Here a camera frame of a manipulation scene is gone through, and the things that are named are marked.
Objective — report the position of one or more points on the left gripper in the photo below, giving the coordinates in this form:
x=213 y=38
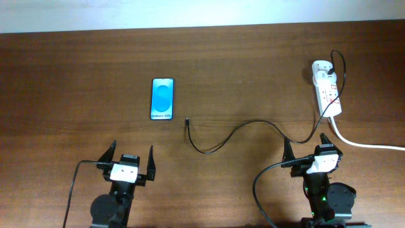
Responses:
x=140 y=178

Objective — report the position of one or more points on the white power strip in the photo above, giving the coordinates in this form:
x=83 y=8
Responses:
x=328 y=102

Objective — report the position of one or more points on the blue screen Galaxy smartphone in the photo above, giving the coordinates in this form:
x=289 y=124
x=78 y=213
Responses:
x=162 y=99

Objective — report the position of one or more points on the white charger plug adapter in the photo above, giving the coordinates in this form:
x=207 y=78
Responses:
x=321 y=78

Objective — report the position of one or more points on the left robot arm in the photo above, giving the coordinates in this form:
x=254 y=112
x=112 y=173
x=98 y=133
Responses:
x=113 y=209

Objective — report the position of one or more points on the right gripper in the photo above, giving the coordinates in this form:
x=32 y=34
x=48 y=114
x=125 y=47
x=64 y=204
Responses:
x=288 y=154

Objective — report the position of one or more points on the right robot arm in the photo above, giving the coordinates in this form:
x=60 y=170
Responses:
x=330 y=203

